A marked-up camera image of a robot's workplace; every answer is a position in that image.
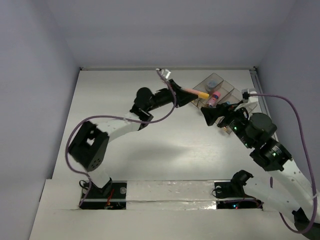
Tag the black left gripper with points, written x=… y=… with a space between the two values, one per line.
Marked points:
x=175 y=94

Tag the paper clip jar far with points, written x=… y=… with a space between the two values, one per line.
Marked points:
x=210 y=85

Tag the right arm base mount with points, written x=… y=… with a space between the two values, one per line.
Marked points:
x=231 y=195

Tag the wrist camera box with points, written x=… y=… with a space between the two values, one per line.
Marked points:
x=250 y=102
x=164 y=74

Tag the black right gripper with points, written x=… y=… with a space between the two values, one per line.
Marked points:
x=210 y=114

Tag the pink cap glue bottle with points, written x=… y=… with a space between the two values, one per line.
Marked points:
x=213 y=99

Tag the orange highlighter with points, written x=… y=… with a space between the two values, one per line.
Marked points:
x=192 y=91

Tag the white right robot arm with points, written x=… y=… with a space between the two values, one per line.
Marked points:
x=256 y=132

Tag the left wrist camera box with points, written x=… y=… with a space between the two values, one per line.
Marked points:
x=164 y=74

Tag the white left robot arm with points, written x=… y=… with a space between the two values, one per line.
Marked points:
x=89 y=145

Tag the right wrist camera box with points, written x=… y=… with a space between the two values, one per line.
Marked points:
x=250 y=102

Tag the clear four-compartment organizer tray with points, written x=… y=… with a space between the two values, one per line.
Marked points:
x=227 y=93

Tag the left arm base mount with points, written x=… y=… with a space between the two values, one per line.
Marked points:
x=111 y=197

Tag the yellow-orange highlighter cap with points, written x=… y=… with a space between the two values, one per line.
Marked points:
x=203 y=95

